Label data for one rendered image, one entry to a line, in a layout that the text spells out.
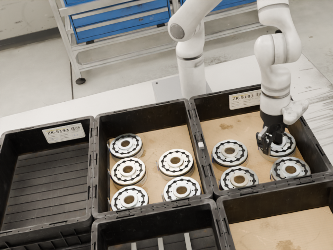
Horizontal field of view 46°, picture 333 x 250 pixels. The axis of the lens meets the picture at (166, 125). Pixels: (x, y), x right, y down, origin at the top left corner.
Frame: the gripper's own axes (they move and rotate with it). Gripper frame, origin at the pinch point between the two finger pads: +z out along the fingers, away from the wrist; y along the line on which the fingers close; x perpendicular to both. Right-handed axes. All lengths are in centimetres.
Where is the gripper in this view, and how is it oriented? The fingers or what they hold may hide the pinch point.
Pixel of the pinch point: (272, 144)
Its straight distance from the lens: 114.7
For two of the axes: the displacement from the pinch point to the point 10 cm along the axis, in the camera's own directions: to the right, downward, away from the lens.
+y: -6.9, 5.5, -4.7
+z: 1.5, 7.4, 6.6
